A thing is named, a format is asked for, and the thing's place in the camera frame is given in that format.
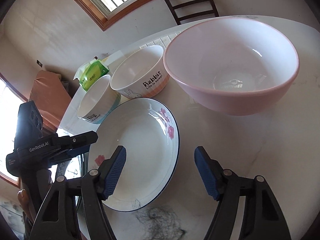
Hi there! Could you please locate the white floral plate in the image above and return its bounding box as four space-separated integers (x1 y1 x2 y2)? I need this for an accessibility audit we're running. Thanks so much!
88 98 180 212

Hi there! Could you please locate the white orange rabbit bowl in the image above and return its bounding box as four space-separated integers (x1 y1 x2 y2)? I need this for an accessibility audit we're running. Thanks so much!
110 45 170 99

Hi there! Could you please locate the large pink bowl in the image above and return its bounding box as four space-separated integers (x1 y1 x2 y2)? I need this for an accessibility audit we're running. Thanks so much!
163 17 300 116

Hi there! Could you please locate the person's left hand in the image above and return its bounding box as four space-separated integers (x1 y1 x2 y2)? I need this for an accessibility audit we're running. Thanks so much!
17 189 29 207

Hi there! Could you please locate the side window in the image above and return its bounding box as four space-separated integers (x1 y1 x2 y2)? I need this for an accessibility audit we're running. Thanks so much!
1 75 28 188

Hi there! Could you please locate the dark wooden chair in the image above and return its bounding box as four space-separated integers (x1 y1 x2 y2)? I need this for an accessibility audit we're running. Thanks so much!
164 0 219 25

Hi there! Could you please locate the green tissue pack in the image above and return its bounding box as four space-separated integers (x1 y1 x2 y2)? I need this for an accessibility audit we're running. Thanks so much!
74 59 110 91

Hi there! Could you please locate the orange cloth covered furniture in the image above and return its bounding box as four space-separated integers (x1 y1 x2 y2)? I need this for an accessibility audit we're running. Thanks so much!
29 70 72 132

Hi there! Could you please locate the white blue dog bowl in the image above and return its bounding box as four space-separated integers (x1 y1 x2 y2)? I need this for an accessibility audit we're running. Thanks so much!
77 74 121 124

